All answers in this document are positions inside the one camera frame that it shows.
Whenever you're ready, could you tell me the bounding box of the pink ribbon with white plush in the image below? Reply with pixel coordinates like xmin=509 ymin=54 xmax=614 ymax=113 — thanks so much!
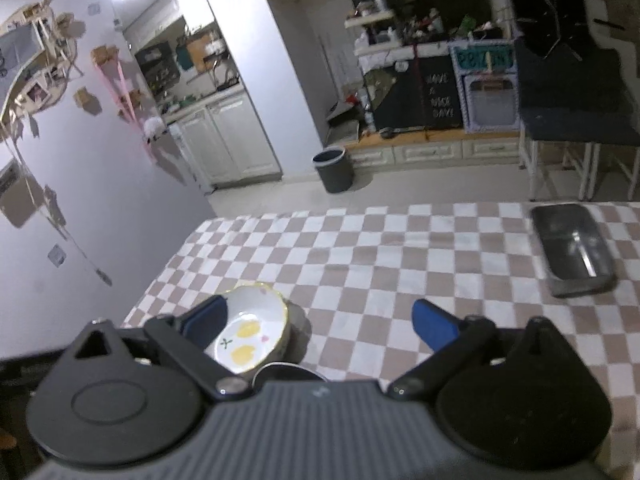
xmin=97 ymin=60 xmax=171 ymax=142

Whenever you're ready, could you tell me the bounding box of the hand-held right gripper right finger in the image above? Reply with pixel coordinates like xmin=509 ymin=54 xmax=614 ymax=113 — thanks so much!
xmin=387 ymin=299 xmax=576 ymax=401

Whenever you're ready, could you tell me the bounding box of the dark cushioned chair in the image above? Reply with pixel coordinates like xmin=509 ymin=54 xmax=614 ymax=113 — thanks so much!
xmin=515 ymin=37 xmax=640 ymax=203

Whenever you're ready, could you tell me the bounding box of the kitchen dish rack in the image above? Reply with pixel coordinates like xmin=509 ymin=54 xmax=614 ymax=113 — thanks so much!
xmin=207 ymin=55 xmax=242 ymax=92

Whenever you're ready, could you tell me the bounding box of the grey trash bin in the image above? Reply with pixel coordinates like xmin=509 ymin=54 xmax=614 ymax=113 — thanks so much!
xmin=312 ymin=147 xmax=355 ymax=194

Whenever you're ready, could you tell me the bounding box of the white shelf rack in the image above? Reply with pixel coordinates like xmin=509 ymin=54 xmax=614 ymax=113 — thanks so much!
xmin=345 ymin=7 xmax=401 ymax=56

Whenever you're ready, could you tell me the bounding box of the yellow-rimmed lemon print bowl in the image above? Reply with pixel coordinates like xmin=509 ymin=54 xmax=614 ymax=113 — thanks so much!
xmin=202 ymin=284 xmax=291 ymax=375

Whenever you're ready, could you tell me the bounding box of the steel rectangular container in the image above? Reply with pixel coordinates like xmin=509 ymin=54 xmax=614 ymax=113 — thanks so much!
xmin=530 ymin=202 xmax=617 ymax=298

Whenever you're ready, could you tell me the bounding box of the white kitchen base cabinet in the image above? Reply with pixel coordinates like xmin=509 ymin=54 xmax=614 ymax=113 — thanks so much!
xmin=167 ymin=87 xmax=283 ymax=193

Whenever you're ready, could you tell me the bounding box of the black letter board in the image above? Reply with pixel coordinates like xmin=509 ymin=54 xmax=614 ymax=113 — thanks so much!
xmin=417 ymin=55 xmax=463 ymax=131

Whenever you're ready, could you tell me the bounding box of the teal sign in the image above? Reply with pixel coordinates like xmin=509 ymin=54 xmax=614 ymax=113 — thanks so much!
xmin=450 ymin=45 xmax=516 ymax=72

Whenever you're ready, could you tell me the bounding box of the black vest with white trim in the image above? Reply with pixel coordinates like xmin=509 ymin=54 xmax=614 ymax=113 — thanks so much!
xmin=510 ymin=0 xmax=586 ymax=61

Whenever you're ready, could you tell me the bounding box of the wooden wall photo display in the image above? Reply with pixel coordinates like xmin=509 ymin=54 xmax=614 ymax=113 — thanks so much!
xmin=0 ymin=0 xmax=83 ymax=126

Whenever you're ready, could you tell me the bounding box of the checkered tablecloth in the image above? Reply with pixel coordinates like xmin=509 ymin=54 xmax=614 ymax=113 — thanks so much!
xmin=122 ymin=201 xmax=640 ymax=461

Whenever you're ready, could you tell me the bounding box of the small steel oval bowl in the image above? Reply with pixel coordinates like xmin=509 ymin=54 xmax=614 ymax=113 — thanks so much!
xmin=251 ymin=361 xmax=328 ymax=391

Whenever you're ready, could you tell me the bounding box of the white framed printed box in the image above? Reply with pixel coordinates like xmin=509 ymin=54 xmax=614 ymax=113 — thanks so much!
xmin=461 ymin=71 xmax=521 ymax=133

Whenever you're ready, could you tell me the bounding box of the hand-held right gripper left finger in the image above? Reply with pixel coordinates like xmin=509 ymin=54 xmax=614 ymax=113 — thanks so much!
xmin=62 ymin=296 xmax=249 ymax=402

